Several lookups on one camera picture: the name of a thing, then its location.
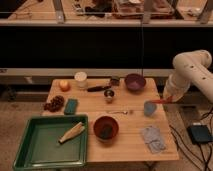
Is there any red pepper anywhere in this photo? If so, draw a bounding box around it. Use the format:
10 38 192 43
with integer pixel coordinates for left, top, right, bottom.
150 99 172 104

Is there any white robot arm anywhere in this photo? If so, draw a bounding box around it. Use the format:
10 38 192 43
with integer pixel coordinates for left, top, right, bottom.
163 50 213 103

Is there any blue plastic cup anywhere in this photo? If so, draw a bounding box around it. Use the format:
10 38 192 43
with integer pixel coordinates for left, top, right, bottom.
144 101 157 117

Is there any small metal cup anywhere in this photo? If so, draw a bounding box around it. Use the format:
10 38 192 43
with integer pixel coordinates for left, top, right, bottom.
104 89 115 103

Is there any purple bowl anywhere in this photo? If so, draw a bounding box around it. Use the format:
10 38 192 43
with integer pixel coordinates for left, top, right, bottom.
124 73 146 91

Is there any grey folded cloth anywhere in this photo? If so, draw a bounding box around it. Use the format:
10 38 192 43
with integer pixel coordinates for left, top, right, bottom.
141 126 166 154

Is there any black foot pedal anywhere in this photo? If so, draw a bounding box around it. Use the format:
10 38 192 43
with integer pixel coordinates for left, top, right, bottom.
187 125 212 144

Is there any wooden table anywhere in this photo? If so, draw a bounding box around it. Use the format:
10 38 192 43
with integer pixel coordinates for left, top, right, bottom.
47 78 179 163

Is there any small dark box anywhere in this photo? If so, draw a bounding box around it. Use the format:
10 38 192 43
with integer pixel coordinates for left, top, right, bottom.
110 76 120 86

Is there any metal spoon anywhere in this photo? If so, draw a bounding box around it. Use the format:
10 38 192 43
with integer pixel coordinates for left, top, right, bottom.
106 110 133 115

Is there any brown bowl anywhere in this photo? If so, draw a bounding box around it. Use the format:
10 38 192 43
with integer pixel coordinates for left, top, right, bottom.
93 116 119 142

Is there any white lidded jar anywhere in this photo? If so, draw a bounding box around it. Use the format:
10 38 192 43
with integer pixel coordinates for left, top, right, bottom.
74 72 87 89

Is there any teal sponge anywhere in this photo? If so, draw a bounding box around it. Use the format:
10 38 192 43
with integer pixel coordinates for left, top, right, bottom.
64 99 78 115

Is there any corn cob with husk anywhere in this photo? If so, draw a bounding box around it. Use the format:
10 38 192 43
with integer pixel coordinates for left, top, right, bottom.
58 122 85 144

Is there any orange fruit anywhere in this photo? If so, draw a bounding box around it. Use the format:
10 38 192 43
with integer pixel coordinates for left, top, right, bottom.
59 80 70 92

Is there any bunch of dark grapes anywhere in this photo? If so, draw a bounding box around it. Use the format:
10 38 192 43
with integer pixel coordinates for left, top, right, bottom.
44 95 64 112

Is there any green plastic tray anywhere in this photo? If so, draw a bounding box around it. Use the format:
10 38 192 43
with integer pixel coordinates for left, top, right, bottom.
13 115 88 171

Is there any black floor cable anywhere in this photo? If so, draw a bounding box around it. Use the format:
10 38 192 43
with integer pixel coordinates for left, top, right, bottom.
169 106 213 171

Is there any black handled knife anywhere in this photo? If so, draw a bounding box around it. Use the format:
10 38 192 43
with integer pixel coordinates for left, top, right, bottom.
87 86 111 92

